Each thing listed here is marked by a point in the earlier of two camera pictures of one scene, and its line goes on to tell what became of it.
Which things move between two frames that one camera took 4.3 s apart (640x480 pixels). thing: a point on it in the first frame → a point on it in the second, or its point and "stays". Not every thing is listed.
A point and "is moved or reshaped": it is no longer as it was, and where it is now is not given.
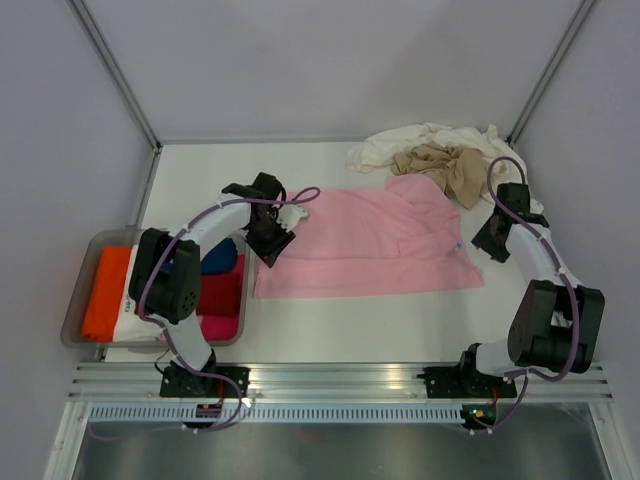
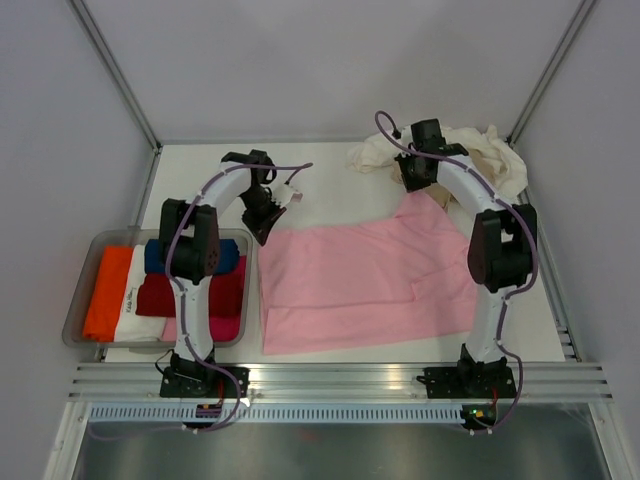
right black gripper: [481, 240] → [410, 183]
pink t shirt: [405, 236] is moved or reshaped
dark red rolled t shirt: [219, 294] stays
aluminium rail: [132, 380] stays
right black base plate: [465, 381] stays
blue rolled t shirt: [220, 258] stays
